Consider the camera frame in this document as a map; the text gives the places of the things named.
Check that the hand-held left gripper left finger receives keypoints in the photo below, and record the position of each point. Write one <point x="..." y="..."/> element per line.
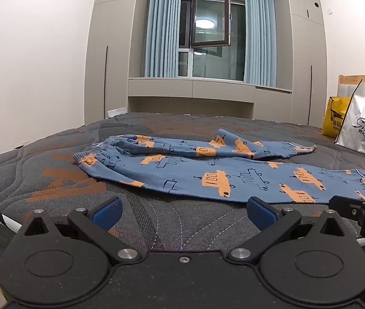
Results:
<point x="109" y="211"/>

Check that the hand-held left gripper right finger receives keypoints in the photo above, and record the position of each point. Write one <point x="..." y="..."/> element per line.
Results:
<point x="261" y="213"/>

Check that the blue pants with orange print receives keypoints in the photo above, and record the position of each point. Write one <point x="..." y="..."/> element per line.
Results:
<point x="182" y="170"/>

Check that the grey patterned bed mattress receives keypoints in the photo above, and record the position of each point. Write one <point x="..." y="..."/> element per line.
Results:
<point x="156" y="219"/>

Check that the yellow plastic bag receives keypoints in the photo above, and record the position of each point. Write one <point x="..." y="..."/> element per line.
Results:
<point x="333" y="119"/>

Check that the grey window bench cabinet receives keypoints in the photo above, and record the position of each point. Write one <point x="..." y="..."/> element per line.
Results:
<point x="201" y="91"/>

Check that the tall grey wardrobe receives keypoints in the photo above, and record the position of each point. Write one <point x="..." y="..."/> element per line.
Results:
<point x="114" y="54"/>
<point x="301" y="64"/>

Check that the light blue curtain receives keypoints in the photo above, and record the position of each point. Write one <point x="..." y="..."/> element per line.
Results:
<point x="161" y="29"/>
<point x="259" y="35"/>

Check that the window with open pane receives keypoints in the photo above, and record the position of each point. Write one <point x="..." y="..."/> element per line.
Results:
<point x="209" y="25"/>

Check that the padded headboard with wooden frame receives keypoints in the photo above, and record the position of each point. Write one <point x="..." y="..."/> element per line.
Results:
<point x="346" y="85"/>

